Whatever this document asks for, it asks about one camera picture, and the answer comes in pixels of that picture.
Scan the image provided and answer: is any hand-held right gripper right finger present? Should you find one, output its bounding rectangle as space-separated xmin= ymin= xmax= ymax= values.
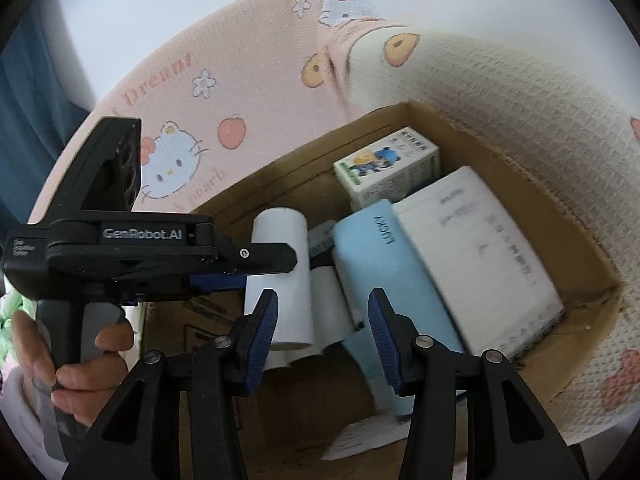
xmin=367 ymin=287 xmax=586 ymax=480

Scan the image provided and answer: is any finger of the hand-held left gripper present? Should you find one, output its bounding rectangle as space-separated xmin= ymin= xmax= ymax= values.
xmin=215 ymin=241 xmax=299 ymax=277
xmin=187 ymin=270 xmax=248 ymax=295

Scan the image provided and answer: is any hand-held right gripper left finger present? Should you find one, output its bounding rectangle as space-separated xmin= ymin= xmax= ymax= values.
xmin=60 ymin=289 xmax=280 ymax=480

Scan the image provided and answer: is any large white paper roll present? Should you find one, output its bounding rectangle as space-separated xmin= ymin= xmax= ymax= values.
xmin=244 ymin=207 xmax=316 ymax=353

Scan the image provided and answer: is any cardboard box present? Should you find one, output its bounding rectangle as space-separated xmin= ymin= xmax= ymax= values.
xmin=140 ymin=101 xmax=626 ymax=461

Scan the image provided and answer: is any person's left hand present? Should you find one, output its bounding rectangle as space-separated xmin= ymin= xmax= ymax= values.
xmin=12 ymin=310 xmax=135 ymax=426

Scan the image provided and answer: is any small grey label packet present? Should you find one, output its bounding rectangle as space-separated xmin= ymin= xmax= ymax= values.
xmin=307 ymin=220 xmax=337 ymax=261

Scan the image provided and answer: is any small white paper roll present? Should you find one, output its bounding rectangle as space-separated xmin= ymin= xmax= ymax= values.
xmin=311 ymin=266 xmax=357 ymax=356

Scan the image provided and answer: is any light blue tissue pack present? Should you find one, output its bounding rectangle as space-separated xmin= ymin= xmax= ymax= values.
xmin=332 ymin=199 xmax=466 ymax=418

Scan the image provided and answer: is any white paper sheet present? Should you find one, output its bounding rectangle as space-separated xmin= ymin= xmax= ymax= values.
xmin=320 ymin=407 xmax=413 ymax=461

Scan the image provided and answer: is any green cloth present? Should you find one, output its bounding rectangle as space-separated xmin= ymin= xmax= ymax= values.
xmin=0 ymin=292 xmax=38 ymax=331

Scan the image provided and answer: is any white printed paper pack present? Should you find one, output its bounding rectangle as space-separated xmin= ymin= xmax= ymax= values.
xmin=391 ymin=166 xmax=568 ymax=356

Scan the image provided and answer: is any blue curtain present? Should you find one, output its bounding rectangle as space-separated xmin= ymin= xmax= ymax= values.
xmin=0 ymin=20 xmax=96 ymax=291

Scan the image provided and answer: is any green white carton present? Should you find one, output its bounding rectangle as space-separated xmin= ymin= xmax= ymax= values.
xmin=333 ymin=126 xmax=441 ymax=211

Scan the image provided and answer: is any pink printed blanket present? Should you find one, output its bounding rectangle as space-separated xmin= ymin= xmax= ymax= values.
xmin=27 ymin=0 xmax=421 ymax=226

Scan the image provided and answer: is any pink Hello Kitty blanket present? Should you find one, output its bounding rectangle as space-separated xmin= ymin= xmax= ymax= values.
xmin=347 ymin=25 xmax=640 ymax=443

